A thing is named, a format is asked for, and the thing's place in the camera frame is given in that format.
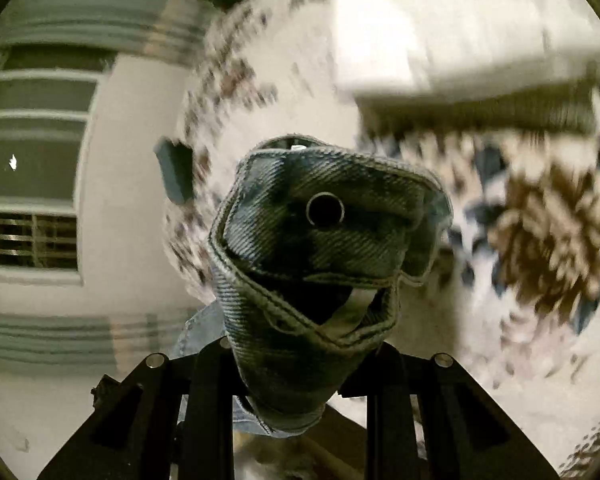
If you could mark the blue denim jeans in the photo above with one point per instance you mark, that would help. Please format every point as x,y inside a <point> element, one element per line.
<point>298,261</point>

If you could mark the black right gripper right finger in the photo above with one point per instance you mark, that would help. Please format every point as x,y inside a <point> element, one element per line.
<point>466,433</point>

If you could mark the floral bed blanket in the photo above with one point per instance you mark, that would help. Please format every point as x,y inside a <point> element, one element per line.
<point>514,292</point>

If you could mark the white bed headboard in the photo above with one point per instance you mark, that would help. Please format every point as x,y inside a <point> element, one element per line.
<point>427,51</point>

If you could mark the striped grey curtain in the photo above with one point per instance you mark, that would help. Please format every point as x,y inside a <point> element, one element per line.
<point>171,30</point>

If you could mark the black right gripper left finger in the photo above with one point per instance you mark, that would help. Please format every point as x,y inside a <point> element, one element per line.
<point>168,419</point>

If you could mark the white window frame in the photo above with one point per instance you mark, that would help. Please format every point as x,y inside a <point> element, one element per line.
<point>47,102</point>

